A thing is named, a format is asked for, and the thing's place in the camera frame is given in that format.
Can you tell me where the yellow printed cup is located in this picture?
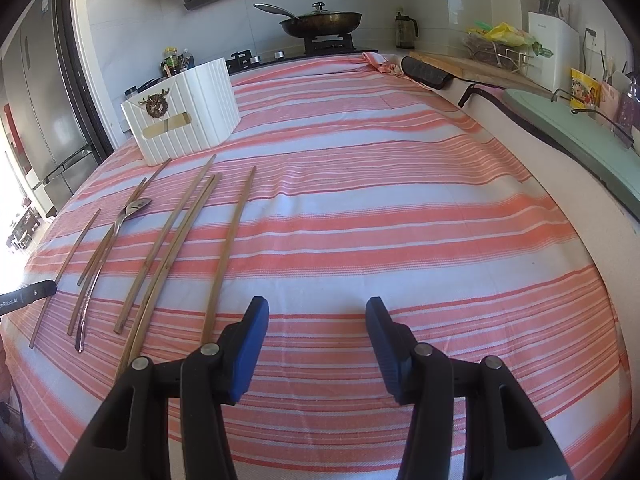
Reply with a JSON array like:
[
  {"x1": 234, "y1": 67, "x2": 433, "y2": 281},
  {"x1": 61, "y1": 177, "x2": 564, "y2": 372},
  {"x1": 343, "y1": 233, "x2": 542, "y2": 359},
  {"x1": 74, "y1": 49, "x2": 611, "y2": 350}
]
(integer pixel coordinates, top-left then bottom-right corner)
[{"x1": 570, "y1": 68, "x2": 601, "y2": 108}]

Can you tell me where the wok with glass lid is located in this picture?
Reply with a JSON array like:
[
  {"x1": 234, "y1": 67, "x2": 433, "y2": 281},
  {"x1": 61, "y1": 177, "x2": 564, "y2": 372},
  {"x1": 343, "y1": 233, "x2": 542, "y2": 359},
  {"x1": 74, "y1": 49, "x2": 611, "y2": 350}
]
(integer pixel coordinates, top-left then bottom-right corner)
[{"x1": 254, "y1": 2, "x2": 362, "y2": 39}]

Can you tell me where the black gas stove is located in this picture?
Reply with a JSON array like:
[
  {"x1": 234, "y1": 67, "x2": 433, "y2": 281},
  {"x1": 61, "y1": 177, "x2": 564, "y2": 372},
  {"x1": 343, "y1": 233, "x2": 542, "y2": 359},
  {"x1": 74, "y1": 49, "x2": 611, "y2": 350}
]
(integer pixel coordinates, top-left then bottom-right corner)
[{"x1": 226, "y1": 35, "x2": 376, "y2": 75}]

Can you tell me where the grey refrigerator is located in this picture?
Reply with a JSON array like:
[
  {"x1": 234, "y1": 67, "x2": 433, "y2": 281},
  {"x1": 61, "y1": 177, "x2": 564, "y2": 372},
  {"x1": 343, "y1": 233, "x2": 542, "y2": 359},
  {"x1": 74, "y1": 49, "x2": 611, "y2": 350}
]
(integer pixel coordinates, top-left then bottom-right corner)
[{"x1": 1, "y1": 0, "x2": 100, "y2": 218}]

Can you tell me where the wooden cutting board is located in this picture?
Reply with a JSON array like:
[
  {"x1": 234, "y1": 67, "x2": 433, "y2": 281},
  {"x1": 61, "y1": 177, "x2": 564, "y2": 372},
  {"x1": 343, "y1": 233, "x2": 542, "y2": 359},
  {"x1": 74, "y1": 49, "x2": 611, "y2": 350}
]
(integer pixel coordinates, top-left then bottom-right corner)
[{"x1": 409, "y1": 51, "x2": 552, "y2": 98}]

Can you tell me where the sauce bottles group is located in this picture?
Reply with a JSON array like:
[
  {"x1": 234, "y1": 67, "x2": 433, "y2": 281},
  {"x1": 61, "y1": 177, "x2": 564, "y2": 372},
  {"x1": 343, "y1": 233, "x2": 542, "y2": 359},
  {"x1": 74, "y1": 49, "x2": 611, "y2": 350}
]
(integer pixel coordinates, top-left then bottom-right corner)
[{"x1": 160, "y1": 47, "x2": 195, "y2": 77}]

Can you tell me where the dark glass kettle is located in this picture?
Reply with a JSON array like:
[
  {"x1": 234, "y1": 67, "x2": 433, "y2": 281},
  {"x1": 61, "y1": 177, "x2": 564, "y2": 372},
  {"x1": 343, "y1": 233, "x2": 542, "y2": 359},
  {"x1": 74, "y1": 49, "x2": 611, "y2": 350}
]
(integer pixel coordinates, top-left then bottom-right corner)
[{"x1": 395, "y1": 11, "x2": 420, "y2": 50}]

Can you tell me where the pink striped tablecloth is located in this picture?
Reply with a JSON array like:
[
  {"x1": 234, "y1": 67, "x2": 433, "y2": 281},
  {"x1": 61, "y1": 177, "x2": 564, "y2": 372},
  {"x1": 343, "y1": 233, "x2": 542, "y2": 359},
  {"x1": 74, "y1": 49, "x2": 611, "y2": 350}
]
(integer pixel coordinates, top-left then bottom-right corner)
[{"x1": 2, "y1": 54, "x2": 634, "y2": 479}]

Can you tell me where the white knife block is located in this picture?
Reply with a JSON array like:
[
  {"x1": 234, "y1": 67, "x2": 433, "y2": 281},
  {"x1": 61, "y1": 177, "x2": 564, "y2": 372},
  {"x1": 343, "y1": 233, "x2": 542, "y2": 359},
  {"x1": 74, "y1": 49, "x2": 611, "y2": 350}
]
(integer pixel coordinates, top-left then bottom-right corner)
[{"x1": 526, "y1": 12, "x2": 579, "y2": 92}]

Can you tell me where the white utensil holder box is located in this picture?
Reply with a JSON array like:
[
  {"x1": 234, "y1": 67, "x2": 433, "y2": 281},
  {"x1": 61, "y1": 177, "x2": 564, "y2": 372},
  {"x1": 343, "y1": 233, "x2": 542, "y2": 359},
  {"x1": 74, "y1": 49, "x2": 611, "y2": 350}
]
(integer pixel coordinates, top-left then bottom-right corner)
[{"x1": 122, "y1": 58, "x2": 241, "y2": 166}]

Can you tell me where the wire basket with bags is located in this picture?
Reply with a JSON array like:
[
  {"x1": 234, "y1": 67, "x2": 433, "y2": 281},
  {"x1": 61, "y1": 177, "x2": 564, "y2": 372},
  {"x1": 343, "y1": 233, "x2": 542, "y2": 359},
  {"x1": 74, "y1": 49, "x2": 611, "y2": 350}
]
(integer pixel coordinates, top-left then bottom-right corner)
[{"x1": 464, "y1": 22, "x2": 554, "y2": 73}]

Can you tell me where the purple soap bottle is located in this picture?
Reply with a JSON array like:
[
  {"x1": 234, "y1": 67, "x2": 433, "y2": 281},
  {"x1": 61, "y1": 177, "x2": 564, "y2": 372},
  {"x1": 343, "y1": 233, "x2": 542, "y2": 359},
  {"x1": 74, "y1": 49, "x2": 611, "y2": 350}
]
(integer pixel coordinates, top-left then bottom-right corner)
[{"x1": 617, "y1": 77, "x2": 640, "y2": 133}]

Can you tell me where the steel spoon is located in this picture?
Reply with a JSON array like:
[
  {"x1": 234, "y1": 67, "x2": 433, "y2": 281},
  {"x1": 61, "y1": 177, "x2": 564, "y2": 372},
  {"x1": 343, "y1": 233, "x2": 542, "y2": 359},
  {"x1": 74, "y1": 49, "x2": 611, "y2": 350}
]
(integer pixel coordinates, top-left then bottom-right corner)
[{"x1": 74, "y1": 197, "x2": 153, "y2": 354}]

